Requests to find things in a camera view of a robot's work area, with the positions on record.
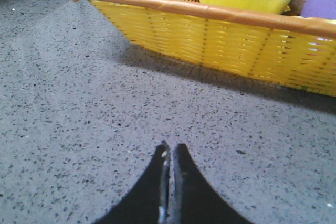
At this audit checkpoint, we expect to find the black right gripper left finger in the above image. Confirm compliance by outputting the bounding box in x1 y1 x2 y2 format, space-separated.
96 142 169 224

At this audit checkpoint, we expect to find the yellow woven plastic basket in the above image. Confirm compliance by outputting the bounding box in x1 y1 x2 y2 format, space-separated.
74 0 335 96

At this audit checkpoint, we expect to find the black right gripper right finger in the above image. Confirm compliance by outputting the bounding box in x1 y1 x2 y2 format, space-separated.
173 143 250 223

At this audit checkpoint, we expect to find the purple foam cube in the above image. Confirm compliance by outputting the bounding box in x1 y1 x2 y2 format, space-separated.
300 0 335 19

